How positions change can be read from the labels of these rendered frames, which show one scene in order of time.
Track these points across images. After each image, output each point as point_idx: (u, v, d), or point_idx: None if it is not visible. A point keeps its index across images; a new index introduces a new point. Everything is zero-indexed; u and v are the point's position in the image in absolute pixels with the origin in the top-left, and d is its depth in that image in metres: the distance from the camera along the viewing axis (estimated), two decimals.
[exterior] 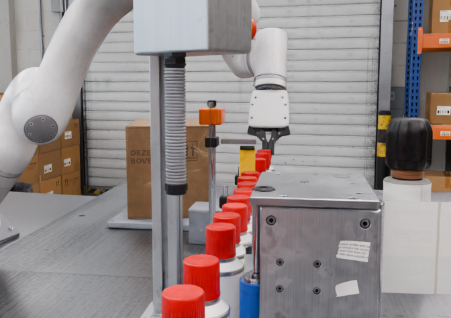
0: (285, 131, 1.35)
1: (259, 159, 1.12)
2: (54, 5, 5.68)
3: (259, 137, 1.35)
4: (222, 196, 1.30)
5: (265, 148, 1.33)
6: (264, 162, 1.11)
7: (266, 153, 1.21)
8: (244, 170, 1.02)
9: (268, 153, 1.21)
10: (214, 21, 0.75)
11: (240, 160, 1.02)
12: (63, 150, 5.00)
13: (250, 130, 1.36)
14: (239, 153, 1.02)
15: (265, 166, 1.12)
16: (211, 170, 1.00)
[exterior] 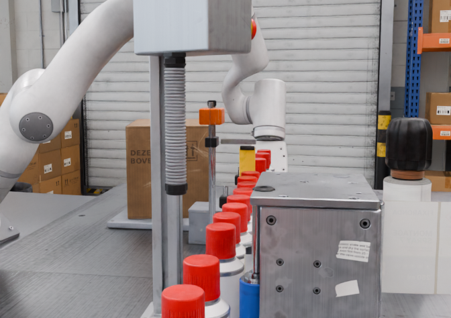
0: None
1: (259, 159, 1.12)
2: (54, 5, 5.68)
3: None
4: (222, 196, 1.30)
5: None
6: (264, 162, 1.11)
7: (266, 153, 1.21)
8: (244, 170, 1.02)
9: (268, 153, 1.21)
10: (214, 21, 0.75)
11: (240, 160, 1.02)
12: (63, 150, 5.00)
13: None
14: (239, 153, 1.02)
15: (265, 166, 1.12)
16: (211, 170, 1.00)
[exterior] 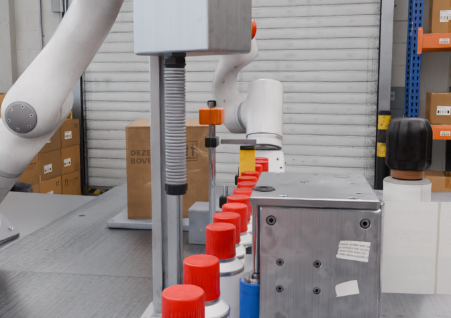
0: None
1: (254, 166, 1.03)
2: (54, 5, 5.68)
3: None
4: (222, 196, 1.30)
5: None
6: (258, 169, 1.02)
7: (264, 161, 1.08)
8: (244, 170, 1.02)
9: (267, 161, 1.09)
10: (214, 21, 0.75)
11: (240, 160, 1.02)
12: (63, 150, 5.00)
13: None
14: (239, 153, 1.02)
15: (260, 172, 1.03)
16: (211, 170, 1.00)
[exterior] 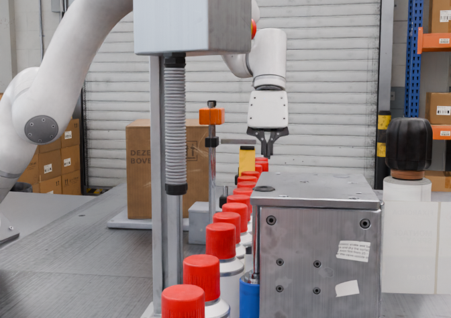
0: (284, 132, 1.35)
1: None
2: (54, 5, 5.68)
3: (258, 137, 1.36)
4: (222, 196, 1.30)
5: (264, 148, 1.34)
6: (258, 170, 1.02)
7: (264, 162, 1.08)
8: (243, 170, 1.02)
9: (267, 162, 1.08)
10: (214, 21, 0.75)
11: (240, 160, 1.02)
12: (63, 150, 5.00)
13: (249, 130, 1.37)
14: (239, 153, 1.02)
15: (260, 173, 1.02)
16: (211, 170, 1.00)
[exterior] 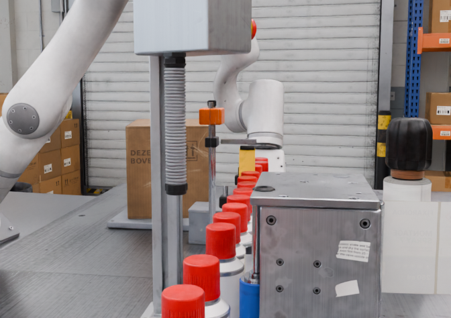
0: None
1: None
2: (54, 5, 5.68)
3: None
4: (222, 196, 1.30)
5: None
6: (258, 170, 1.02)
7: (264, 162, 1.08)
8: (243, 170, 1.02)
9: (267, 162, 1.08)
10: (214, 21, 0.75)
11: (240, 160, 1.02)
12: (63, 150, 5.00)
13: None
14: (239, 153, 1.02)
15: (260, 173, 1.02)
16: (211, 170, 1.00)
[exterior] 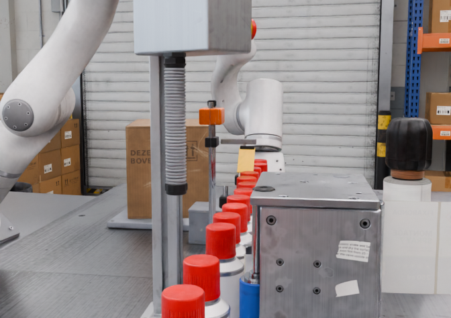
0: None
1: None
2: (54, 5, 5.68)
3: None
4: (222, 196, 1.30)
5: None
6: (257, 172, 0.99)
7: (264, 164, 1.05)
8: (243, 166, 0.99)
9: (266, 164, 1.06)
10: (214, 21, 0.75)
11: (239, 157, 1.00)
12: (63, 150, 5.00)
13: None
14: (239, 152, 1.01)
15: (259, 176, 1.00)
16: (211, 170, 1.00)
